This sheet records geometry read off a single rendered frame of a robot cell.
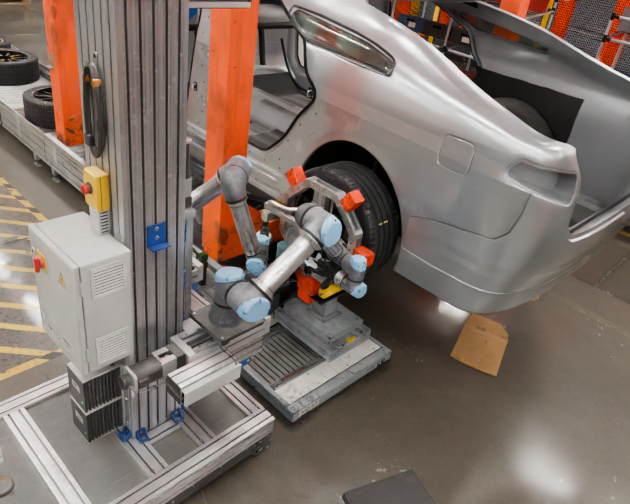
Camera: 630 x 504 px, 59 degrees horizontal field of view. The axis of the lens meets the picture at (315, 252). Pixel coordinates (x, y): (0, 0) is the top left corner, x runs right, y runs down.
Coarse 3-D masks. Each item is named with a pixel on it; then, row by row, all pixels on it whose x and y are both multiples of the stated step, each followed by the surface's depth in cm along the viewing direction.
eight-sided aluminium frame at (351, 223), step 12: (312, 180) 290; (288, 192) 306; (300, 192) 305; (324, 192) 286; (336, 192) 282; (288, 204) 310; (336, 204) 282; (348, 216) 280; (288, 228) 319; (348, 228) 281; (360, 228) 282; (348, 240) 283; (360, 240) 284; (312, 276) 311
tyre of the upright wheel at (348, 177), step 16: (320, 176) 296; (336, 176) 288; (352, 176) 289; (368, 176) 294; (368, 192) 286; (384, 192) 292; (368, 208) 282; (384, 208) 290; (368, 224) 282; (384, 224) 288; (368, 240) 285; (384, 240) 291; (384, 256) 300; (368, 272) 300
